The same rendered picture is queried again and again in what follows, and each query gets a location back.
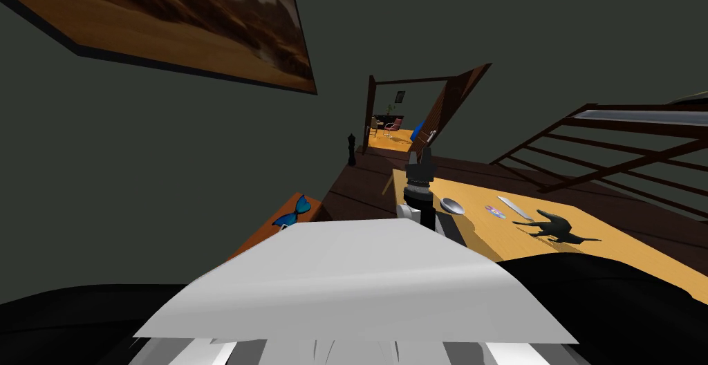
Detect dark table with plant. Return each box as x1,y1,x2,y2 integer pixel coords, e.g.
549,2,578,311
373,104,405,129

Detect black animal figurine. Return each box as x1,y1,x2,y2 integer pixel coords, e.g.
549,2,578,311
512,209,603,245

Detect light wooden table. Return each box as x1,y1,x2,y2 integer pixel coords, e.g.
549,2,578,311
381,168,708,306

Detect dark brown wooden door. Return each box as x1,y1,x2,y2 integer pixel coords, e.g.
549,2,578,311
407,63,493,162

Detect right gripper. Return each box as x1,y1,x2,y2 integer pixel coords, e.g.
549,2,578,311
405,147,435,189

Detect dark brown slatted frame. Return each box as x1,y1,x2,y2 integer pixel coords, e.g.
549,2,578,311
489,101,708,223

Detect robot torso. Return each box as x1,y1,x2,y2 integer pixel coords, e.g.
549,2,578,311
128,212,588,365

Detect desert landscape wall picture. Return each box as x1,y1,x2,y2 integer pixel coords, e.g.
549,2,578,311
0,0,319,96

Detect reddish brown side table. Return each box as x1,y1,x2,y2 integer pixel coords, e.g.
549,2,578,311
225,191,325,262

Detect blue sunglasses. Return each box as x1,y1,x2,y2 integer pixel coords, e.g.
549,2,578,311
272,194,313,230

